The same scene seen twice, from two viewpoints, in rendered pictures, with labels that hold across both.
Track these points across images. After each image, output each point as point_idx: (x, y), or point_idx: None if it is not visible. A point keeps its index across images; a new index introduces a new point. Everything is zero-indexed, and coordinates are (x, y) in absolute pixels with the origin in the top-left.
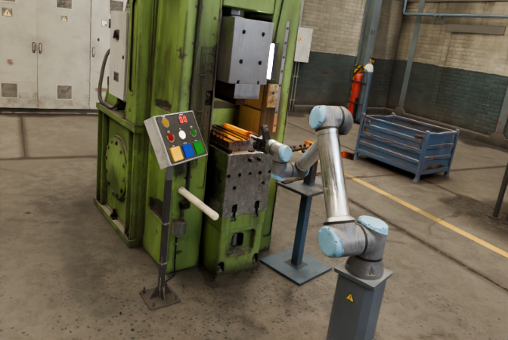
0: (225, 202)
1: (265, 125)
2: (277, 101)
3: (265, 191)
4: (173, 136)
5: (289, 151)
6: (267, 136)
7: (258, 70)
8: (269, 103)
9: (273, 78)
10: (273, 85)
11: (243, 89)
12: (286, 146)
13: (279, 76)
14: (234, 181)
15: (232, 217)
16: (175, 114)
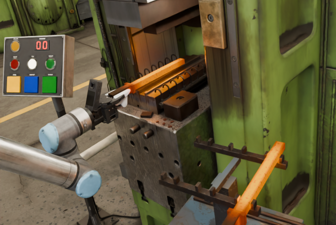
0: (127, 171)
1: (95, 79)
2: (232, 36)
3: (179, 191)
4: (18, 63)
5: (46, 138)
6: (89, 99)
7: None
8: (206, 37)
9: None
10: (206, 0)
11: (115, 10)
12: (46, 127)
13: None
14: (129, 149)
15: (144, 196)
16: (33, 37)
